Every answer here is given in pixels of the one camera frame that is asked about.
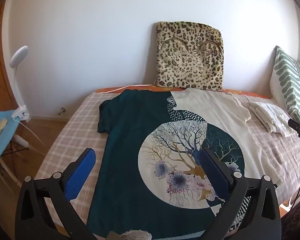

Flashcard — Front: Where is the light blue chair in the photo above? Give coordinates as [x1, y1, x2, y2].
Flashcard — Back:
[0, 102, 44, 182]

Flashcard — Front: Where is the folded white cloth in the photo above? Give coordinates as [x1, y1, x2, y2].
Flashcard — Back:
[247, 101, 294, 137]

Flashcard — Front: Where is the orange bed sheet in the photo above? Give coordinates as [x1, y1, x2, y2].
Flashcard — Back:
[94, 84, 275, 98]

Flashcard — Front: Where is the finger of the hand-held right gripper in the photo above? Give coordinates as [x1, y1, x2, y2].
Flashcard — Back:
[288, 119, 300, 131]

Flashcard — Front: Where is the teal tree print t-shirt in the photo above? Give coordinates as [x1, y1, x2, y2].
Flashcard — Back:
[86, 88, 281, 239]

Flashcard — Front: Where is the wooden door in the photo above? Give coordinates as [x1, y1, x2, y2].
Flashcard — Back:
[0, 2, 19, 114]

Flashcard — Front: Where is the white lamp cable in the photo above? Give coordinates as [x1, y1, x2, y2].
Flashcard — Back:
[14, 119, 49, 152]

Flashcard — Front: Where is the beige checked blanket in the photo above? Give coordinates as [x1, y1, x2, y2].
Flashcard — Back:
[35, 90, 300, 240]

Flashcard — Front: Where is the leopard print cushion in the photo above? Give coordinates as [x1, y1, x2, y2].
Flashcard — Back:
[153, 21, 225, 92]

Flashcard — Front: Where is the green striped white pillow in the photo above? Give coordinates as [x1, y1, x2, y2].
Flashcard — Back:
[270, 45, 300, 123]

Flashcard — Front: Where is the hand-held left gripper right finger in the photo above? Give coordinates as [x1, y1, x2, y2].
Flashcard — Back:
[199, 147, 282, 240]

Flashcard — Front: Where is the white clip lamp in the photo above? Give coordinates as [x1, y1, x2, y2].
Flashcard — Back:
[10, 45, 31, 123]

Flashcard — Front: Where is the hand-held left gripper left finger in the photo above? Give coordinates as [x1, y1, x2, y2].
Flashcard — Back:
[15, 148, 98, 240]

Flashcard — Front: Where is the beige fluffy cloth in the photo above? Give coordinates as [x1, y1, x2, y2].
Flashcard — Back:
[120, 229, 153, 240]

